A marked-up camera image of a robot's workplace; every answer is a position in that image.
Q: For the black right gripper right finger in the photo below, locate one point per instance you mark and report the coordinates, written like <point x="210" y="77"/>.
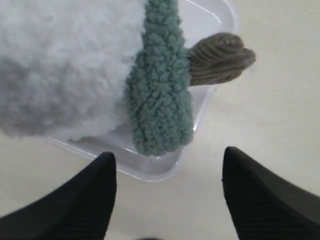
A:
<point x="264" y="206"/>

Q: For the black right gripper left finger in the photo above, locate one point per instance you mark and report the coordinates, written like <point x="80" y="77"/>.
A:
<point x="80" y="209"/>

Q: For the green fuzzy scarf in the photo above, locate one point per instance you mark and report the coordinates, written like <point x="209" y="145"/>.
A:
<point x="158" y="102"/>

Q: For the white plush snowman toy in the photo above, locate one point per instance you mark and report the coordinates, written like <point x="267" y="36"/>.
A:
<point x="64" y="64"/>

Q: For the white rectangular plastic tray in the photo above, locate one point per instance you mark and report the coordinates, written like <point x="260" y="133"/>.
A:
<point x="199" y="19"/>

